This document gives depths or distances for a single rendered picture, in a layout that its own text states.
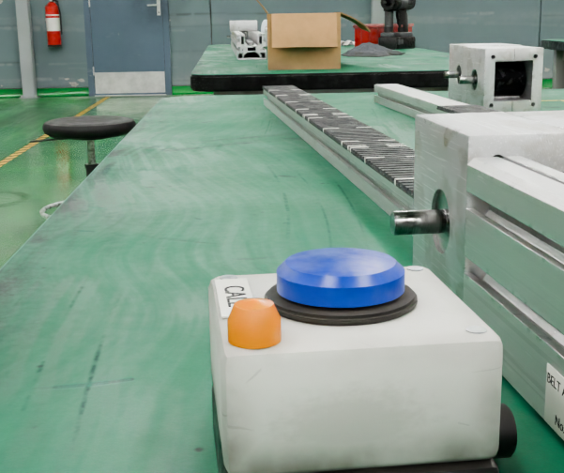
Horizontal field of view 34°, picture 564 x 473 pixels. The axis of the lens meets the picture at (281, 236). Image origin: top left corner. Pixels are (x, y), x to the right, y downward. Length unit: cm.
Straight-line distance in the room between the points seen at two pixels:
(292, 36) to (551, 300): 222
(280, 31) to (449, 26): 915
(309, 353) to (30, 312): 26
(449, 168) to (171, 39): 1097
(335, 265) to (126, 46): 1115
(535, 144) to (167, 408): 20
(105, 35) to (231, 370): 1122
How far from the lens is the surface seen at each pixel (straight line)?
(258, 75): 243
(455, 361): 26
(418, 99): 133
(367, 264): 28
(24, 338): 46
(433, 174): 47
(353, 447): 26
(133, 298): 50
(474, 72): 145
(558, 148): 43
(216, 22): 1136
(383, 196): 71
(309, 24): 254
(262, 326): 25
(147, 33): 1139
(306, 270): 28
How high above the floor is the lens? 93
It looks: 14 degrees down
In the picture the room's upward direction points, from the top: 1 degrees counter-clockwise
